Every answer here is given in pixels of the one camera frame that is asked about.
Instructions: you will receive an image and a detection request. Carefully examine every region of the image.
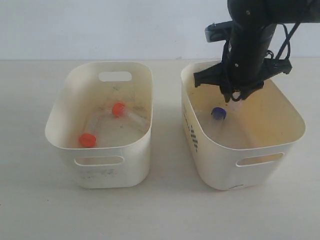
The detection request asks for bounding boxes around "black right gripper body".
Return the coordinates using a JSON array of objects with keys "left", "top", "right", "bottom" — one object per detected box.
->
[{"left": 193, "top": 23, "right": 292, "bottom": 95}]

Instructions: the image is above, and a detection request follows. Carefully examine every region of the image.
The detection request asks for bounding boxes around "blue-capped tube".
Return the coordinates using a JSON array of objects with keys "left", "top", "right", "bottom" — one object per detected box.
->
[
  {"left": 210, "top": 107, "right": 227, "bottom": 136},
  {"left": 228, "top": 99, "right": 242, "bottom": 113}
]

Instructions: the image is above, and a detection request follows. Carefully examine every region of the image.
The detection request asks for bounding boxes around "cream plastic bin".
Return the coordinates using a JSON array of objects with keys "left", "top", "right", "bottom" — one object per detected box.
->
[
  {"left": 180, "top": 61, "right": 306, "bottom": 190},
  {"left": 45, "top": 61, "right": 153, "bottom": 189}
]

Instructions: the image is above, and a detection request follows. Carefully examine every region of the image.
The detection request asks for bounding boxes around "orange-capped tube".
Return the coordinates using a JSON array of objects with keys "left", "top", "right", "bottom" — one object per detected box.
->
[
  {"left": 112, "top": 102, "right": 149, "bottom": 127},
  {"left": 78, "top": 111, "right": 104, "bottom": 148}
]

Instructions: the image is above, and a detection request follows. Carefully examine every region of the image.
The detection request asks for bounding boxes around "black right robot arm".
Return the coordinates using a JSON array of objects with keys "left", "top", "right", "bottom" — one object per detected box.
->
[{"left": 193, "top": 0, "right": 320, "bottom": 102}]

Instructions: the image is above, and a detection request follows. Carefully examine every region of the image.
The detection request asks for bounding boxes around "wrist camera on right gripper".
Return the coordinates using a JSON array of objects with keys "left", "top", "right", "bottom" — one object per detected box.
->
[{"left": 204, "top": 21, "right": 233, "bottom": 43}]

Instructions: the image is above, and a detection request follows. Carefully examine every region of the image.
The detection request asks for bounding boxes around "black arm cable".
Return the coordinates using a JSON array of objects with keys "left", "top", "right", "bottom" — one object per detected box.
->
[{"left": 264, "top": 22, "right": 302, "bottom": 62}]

